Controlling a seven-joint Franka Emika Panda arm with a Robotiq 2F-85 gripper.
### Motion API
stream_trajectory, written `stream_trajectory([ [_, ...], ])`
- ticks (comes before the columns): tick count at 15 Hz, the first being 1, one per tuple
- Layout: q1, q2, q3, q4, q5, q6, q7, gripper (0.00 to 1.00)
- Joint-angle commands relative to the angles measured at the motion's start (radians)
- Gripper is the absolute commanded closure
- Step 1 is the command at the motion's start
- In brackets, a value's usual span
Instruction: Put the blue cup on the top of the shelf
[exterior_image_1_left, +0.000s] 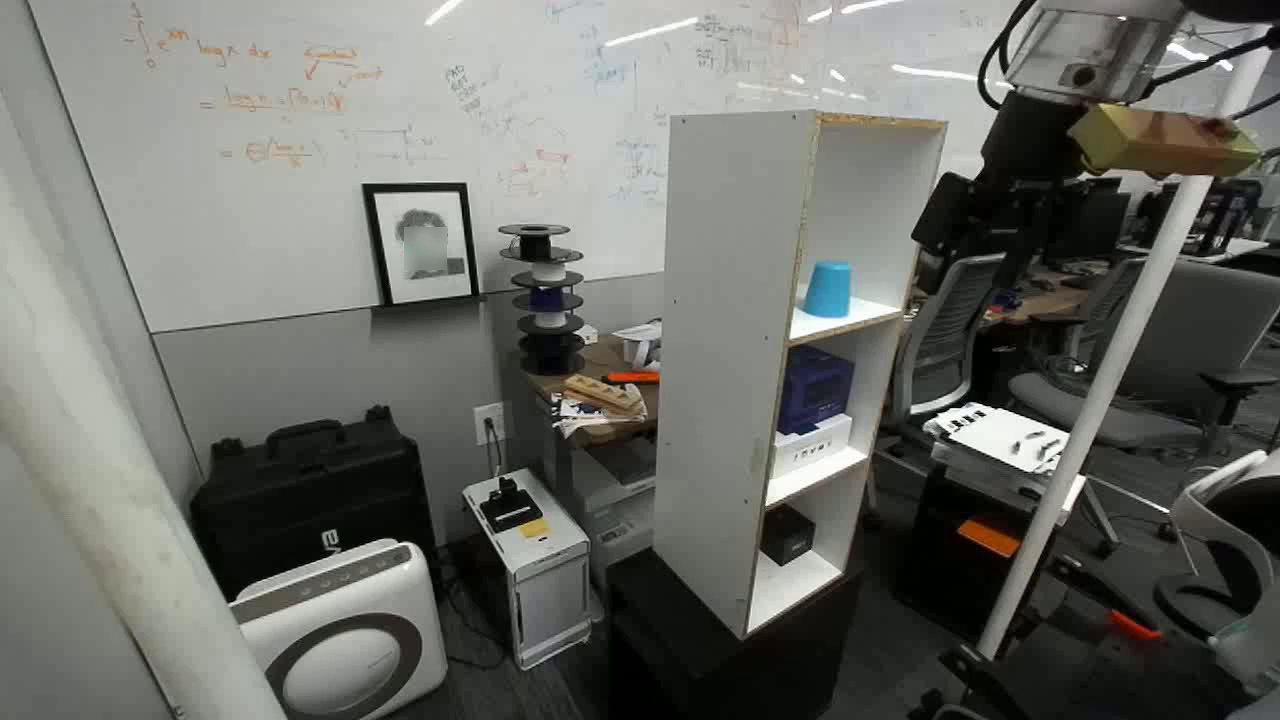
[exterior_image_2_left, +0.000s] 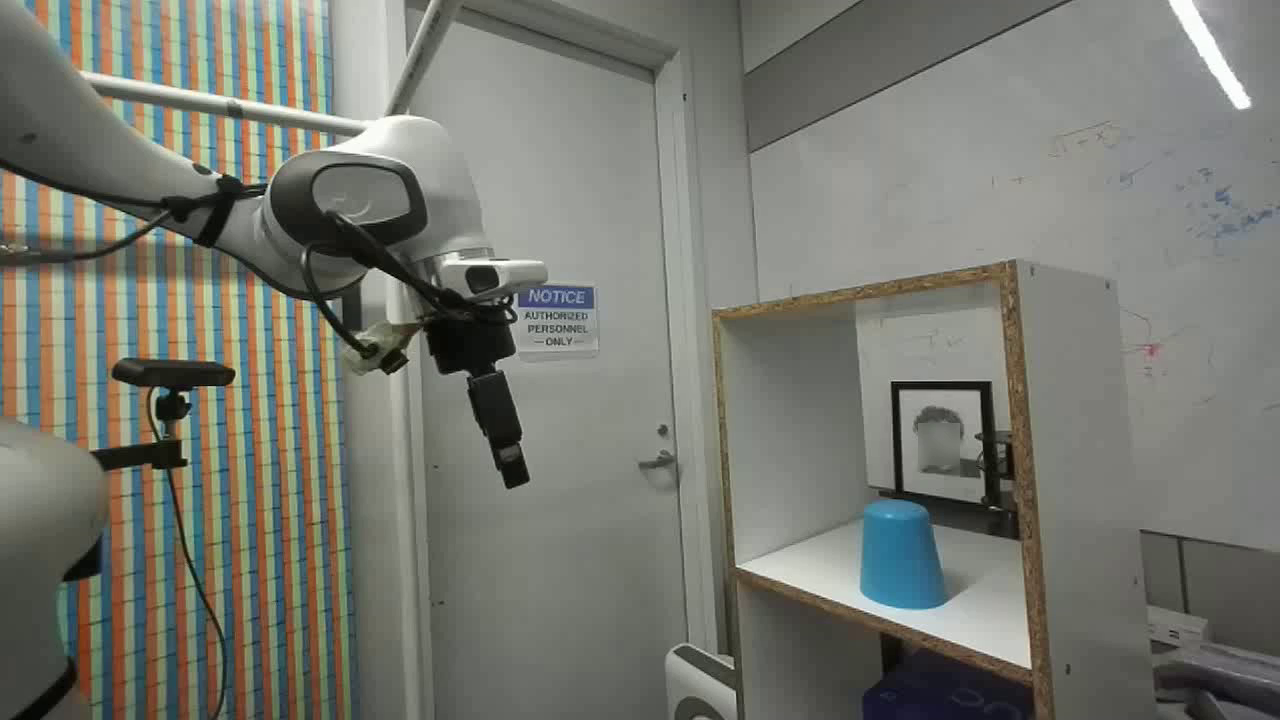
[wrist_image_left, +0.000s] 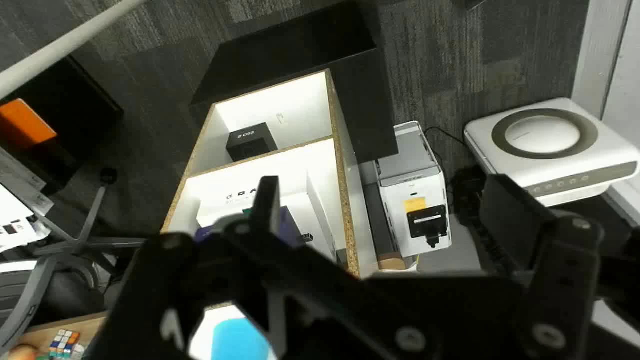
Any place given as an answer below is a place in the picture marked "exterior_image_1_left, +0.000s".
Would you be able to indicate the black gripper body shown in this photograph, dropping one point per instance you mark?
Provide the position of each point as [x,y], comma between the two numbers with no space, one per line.
[1030,142]

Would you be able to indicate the blue plastic cup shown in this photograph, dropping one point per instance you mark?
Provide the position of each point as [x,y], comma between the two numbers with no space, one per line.
[829,291]

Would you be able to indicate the white wooden shelf unit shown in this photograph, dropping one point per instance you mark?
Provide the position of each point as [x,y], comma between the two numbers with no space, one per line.
[725,372]

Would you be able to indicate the grey mesh office chair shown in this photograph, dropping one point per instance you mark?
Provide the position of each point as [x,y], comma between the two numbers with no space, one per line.
[940,342]

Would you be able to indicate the thin white slanted pole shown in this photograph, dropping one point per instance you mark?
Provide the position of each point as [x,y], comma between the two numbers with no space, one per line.
[1106,385]

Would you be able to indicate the grey padded office chair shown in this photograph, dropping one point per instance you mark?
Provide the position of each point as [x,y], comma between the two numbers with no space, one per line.
[1184,347]

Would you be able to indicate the white perforated panel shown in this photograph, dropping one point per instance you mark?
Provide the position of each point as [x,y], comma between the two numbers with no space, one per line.
[998,436]

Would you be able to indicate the dark blue box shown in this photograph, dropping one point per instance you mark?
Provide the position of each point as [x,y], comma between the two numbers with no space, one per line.
[815,385]

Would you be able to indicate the white cardboard box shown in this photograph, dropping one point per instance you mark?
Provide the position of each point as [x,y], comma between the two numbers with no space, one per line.
[810,447]

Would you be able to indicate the orange flat item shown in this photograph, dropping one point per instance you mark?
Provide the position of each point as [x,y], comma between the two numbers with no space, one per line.
[991,537]

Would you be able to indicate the small black box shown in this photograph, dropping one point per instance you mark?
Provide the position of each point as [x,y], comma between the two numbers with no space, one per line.
[784,535]

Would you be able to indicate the white grey chair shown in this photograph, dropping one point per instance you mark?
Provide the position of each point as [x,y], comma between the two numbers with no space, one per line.
[1234,560]

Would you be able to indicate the cluttered grey desk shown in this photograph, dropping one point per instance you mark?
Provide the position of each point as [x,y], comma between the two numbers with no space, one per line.
[607,404]

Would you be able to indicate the grey filament spool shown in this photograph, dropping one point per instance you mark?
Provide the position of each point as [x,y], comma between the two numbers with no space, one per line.
[544,278]

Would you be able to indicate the empty black filament spool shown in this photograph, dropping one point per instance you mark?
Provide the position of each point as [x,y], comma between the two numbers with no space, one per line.
[534,241]

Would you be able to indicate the blue filament spool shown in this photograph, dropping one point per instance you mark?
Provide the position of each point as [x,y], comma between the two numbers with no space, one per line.
[549,309]

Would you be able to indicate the black framed portrait drawing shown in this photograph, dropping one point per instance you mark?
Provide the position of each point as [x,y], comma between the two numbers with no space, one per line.
[422,246]

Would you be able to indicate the small black device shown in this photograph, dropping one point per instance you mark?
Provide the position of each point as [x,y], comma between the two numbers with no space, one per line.
[511,507]

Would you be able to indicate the white computer tower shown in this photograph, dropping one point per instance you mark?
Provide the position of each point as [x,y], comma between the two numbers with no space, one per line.
[543,585]

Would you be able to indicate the large whiteboard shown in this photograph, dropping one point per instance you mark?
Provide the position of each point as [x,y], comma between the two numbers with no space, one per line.
[266,145]

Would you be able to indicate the black hard carrying case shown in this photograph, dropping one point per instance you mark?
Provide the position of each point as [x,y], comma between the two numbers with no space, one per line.
[313,495]

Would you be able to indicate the white round air purifier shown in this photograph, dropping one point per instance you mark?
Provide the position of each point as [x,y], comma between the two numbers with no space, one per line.
[344,632]

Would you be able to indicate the thick white pole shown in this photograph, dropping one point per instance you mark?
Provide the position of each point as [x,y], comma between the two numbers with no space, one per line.
[94,495]

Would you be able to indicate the white wall outlet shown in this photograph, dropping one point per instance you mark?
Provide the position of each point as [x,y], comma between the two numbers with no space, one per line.
[491,420]

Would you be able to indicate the black pedestal cabinet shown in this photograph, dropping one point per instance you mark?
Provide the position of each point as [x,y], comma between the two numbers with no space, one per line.
[681,653]

